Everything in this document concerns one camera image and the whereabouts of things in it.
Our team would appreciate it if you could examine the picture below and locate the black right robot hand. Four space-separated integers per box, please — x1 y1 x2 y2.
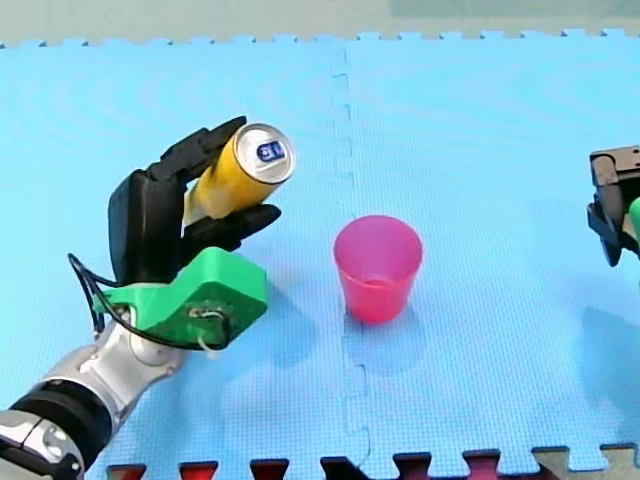
586 144 640 268

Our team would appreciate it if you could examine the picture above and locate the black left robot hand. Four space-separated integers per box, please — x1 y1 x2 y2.
107 116 282 287

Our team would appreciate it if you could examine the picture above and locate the yellow drink can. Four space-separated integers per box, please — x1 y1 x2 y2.
186 123 296 219

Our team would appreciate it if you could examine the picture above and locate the pink plastic cup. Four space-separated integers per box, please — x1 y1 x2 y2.
333 214 424 325

